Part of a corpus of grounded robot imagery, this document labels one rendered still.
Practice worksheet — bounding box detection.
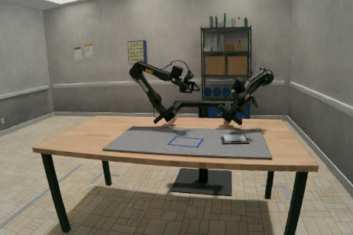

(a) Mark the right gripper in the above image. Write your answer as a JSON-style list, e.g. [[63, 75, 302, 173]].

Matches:
[[176, 71, 200, 93]]

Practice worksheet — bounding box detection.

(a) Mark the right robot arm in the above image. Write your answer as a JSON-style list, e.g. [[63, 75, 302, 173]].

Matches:
[[129, 60, 183, 122]]

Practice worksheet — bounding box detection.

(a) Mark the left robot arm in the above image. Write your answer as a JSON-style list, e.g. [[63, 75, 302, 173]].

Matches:
[[220, 66, 274, 123]]

